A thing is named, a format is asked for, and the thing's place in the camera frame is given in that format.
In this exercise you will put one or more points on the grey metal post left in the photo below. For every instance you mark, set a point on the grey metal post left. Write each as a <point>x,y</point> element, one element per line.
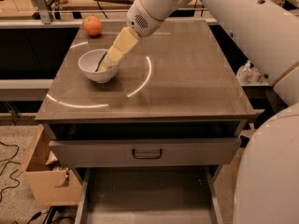
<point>44,12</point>

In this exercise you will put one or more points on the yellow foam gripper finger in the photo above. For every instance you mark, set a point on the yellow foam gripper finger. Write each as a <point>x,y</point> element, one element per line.
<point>122,45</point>

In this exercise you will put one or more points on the cardboard box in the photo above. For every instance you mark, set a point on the cardboard box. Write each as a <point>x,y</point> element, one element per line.
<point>50,187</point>

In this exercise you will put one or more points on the orange fruit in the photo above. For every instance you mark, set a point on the orange fruit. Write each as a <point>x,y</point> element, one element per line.
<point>92,26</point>

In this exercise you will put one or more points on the clear bottle right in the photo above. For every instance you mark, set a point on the clear bottle right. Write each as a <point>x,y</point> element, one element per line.
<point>255,76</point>

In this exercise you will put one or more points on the clear bottle left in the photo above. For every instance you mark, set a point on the clear bottle left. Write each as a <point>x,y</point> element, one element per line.
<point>244,73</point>

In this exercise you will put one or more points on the white ceramic bowl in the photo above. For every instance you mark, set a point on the white ceramic bowl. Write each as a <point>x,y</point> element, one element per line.
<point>89,62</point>

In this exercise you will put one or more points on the grey drawer with handle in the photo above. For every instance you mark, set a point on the grey drawer with handle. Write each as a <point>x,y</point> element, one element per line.
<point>145,152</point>

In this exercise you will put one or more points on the clear bottle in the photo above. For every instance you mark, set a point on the clear bottle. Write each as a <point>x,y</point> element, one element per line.
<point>255,76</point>
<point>244,73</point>

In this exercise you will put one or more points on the yellow green sponge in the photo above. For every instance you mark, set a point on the yellow green sponge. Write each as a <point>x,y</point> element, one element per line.
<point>100,61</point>

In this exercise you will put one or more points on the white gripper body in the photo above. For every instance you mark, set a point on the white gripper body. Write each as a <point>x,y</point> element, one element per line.
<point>144,18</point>

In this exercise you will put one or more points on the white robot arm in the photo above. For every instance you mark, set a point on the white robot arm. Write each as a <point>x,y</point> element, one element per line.
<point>267,185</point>

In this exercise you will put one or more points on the grey counter cabinet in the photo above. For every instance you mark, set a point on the grey counter cabinet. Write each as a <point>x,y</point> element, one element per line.
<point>175,84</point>

